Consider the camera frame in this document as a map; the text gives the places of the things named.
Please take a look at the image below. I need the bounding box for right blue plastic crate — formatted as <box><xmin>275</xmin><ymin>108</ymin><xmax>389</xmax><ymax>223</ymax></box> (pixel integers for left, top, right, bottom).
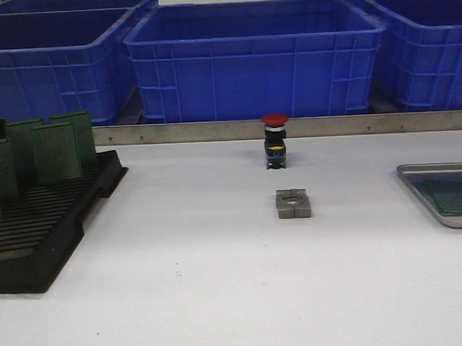
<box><xmin>365</xmin><ymin>0</ymin><xmax>462</xmax><ymax>112</ymax></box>

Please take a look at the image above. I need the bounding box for metal table edge rail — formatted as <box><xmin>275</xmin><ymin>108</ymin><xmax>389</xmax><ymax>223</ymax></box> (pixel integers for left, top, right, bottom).
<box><xmin>93</xmin><ymin>110</ymin><xmax>462</xmax><ymax>146</ymax></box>

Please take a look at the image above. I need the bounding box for blue plastic crate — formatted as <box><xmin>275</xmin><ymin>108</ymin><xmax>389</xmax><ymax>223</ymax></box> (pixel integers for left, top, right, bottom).
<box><xmin>0</xmin><ymin>8</ymin><xmax>137</xmax><ymax>126</ymax></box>
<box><xmin>125</xmin><ymin>0</ymin><xmax>385</xmax><ymax>124</ymax></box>
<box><xmin>365</xmin><ymin>0</ymin><xmax>462</xmax><ymax>112</ymax></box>

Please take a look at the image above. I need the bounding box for silver metal tray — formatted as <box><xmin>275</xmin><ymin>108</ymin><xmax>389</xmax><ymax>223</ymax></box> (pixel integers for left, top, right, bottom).
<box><xmin>396</xmin><ymin>162</ymin><xmax>462</xmax><ymax>229</ymax></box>

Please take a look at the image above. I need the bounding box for left blue plastic crate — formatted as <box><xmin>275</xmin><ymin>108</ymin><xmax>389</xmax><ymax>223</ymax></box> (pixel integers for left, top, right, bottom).
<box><xmin>0</xmin><ymin>8</ymin><xmax>137</xmax><ymax>126</ymax></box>

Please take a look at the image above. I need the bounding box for red emergency stop button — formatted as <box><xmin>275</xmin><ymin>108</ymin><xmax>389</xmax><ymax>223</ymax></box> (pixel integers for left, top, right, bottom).
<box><xmin>261</xmin><ymin>113</ymin><xmax>289</xmax><ymax>170</ymax></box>

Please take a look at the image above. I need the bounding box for centre blue plastic crate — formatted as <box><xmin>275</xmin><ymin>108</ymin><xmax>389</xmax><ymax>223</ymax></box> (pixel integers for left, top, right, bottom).
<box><xmin>125</xmin><ymin>0</ymin><xmax>385</xmax><ymax>124</ymax></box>

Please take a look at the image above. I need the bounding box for far left blue crate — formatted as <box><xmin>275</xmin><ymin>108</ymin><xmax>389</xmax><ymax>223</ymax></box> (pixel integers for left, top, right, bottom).
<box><xmin>0</xmin><ymin>0</ymin><xmax>158</xmax><ymax>15</ymax></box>

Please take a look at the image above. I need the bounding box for black slotted board rack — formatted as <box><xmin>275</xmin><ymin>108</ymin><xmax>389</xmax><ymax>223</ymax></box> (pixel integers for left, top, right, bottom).
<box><xmin>0</xmin><ymin>113</ymin><xmax>134</xmax><ymax>295</ymax></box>

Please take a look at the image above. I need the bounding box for grey metal clamp block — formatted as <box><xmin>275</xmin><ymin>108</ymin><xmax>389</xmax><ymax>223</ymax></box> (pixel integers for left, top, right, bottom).
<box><xmin>275</xmin><ymin>188</ymin><xmax>313</xmax><ymax>219</ymax></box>

